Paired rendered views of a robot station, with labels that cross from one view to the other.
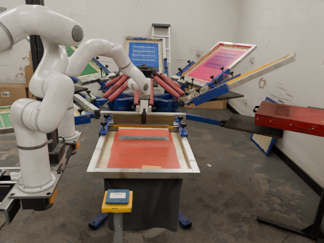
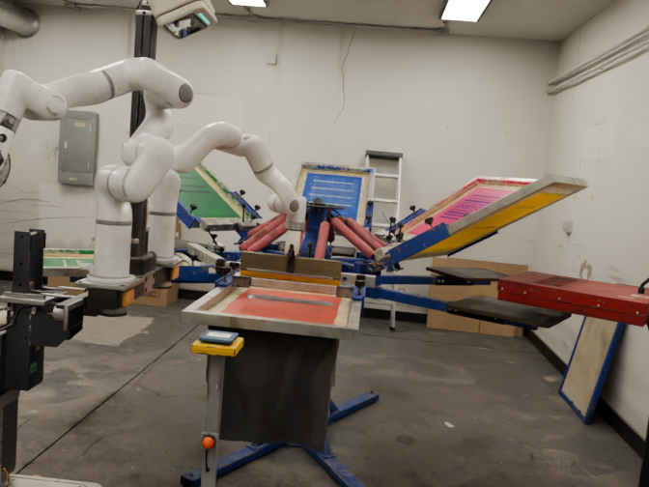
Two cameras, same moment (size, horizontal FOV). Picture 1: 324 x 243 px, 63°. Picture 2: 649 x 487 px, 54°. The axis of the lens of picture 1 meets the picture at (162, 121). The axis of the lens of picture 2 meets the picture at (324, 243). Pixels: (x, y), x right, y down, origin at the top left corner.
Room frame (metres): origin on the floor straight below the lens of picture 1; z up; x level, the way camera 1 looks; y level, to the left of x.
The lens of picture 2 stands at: (-0.79, -0.40, 1.47)
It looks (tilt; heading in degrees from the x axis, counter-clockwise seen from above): 6 degrees down; 9
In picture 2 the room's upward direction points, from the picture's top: 5 degrees clockwise
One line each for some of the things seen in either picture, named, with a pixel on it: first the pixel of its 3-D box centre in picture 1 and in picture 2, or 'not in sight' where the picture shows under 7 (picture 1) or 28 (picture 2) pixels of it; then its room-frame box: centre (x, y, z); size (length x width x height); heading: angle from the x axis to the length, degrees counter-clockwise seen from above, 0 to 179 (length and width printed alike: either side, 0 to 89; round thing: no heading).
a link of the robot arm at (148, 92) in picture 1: (139, 86); (287, 208); (1.69, 0.15, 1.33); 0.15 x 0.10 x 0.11; 139
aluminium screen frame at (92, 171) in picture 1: (143, 143); (285, 302); (1.59, 0.11, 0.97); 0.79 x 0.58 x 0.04; 5
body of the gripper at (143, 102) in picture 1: (144, 104); (294, 241); (1.71, 0.12, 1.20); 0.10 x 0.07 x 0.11; 5
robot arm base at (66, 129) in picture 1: (61, 122); (156, 236); (1.27, 0.51, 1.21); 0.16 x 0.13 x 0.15; 97
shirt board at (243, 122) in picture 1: (205, 118); (421, 299); (2.36, -0.40, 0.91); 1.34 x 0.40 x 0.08; 65
